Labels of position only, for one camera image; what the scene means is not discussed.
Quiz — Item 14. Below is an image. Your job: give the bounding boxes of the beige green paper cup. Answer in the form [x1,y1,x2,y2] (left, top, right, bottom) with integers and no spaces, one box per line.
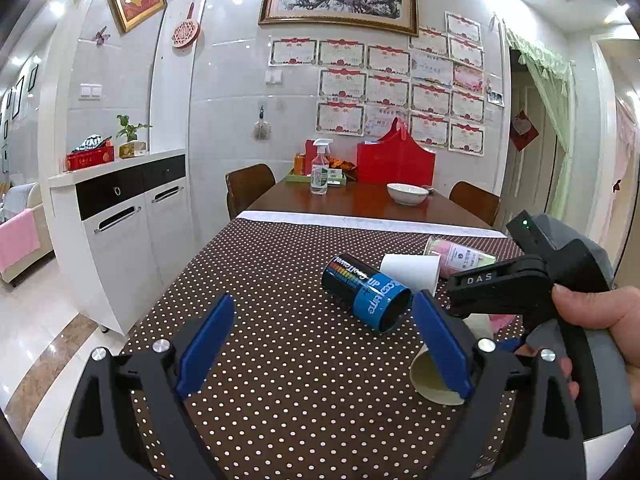
[409,314,494,406]

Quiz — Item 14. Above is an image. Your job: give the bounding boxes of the white paper cup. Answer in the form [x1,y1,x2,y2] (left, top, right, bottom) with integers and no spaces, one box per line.
[380,254,440,295]

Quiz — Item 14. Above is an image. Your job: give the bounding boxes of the right hand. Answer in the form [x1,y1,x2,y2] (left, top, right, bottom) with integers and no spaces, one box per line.
[544,284,640,412]

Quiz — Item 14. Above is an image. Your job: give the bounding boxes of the blue black can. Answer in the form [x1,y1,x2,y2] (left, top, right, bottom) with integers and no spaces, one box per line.
[321,254,412,334]

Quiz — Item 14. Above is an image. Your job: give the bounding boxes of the pink green labelled jar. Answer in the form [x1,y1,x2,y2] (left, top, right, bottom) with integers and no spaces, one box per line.
[423,236,497,278]

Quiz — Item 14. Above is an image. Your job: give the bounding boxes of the brown polka dot tablecloth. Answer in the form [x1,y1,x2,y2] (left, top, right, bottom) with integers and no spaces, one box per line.
[119,216,526,480]

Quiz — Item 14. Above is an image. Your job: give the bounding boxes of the white table runner cloth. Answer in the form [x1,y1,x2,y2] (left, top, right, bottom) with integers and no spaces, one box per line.
[238,210,506,238]

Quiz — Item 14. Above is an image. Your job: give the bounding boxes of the right brown wooden chair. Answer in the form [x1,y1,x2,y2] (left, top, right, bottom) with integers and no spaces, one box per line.
[449,181,500,226]

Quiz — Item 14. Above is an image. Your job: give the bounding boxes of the brown wooden chair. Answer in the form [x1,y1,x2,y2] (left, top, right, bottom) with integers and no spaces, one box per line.
[226,164,276,220]
[449,181,500,226]

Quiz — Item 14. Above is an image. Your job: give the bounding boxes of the white ceramic bowl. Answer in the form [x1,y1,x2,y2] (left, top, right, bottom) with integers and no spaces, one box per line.
[386,183,430,207]

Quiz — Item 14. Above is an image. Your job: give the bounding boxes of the white black sideboard cabinet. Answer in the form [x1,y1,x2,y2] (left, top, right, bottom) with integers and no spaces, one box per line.
[43,148,196,335]

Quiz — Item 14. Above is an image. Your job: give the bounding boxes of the left brown wooden chair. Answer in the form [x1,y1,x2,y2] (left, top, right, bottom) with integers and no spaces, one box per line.
[226,164,276,220]

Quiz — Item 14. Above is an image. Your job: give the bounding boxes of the red gift bag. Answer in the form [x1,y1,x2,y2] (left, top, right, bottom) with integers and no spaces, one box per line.
[356,117,436,188]

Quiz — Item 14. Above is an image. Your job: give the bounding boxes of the orange snacks pile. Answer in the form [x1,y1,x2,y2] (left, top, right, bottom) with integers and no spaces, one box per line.
[329,157,357,171]

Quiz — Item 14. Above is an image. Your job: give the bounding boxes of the green tray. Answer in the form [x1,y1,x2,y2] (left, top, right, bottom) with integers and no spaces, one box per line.
[284,168,347,186]

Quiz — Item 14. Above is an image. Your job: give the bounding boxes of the clear spray bottle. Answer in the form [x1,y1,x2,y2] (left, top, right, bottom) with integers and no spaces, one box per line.
[310,139,333,195]

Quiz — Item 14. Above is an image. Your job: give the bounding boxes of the red diamond door decoration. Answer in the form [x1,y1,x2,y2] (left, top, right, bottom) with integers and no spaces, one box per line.
[510,110,539,152]

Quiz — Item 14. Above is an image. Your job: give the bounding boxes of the pink towel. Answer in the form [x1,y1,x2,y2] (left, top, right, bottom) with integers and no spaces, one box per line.
[0,208,40,272]

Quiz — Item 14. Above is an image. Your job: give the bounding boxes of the small potted plant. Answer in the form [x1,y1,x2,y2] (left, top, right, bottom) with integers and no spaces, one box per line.
[116,114,151,159]

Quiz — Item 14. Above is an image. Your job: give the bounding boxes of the small red box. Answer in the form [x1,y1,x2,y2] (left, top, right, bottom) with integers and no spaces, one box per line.
[304,140,317,177]

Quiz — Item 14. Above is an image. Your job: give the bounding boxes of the red tissue box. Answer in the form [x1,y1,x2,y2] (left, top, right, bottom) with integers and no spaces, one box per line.
[65,139,115,171]

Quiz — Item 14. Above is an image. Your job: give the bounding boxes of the green door curtain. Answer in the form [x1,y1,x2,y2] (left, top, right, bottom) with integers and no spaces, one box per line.
[502,22,575,220]

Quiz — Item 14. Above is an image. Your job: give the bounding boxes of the red round hanging ornament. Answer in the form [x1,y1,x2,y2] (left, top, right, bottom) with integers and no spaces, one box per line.
[171,0,201,49]

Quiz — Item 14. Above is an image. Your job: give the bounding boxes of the hanging brush on wall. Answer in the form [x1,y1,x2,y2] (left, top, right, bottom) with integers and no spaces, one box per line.
[253,105,271,141]

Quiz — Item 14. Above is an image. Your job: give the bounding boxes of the double wall switch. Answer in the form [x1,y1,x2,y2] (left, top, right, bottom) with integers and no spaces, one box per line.
[78,84,102,100]

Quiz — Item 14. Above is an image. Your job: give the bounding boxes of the butterfly wall decoration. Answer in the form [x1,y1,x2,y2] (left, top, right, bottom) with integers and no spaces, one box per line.
[92,26,111,47]

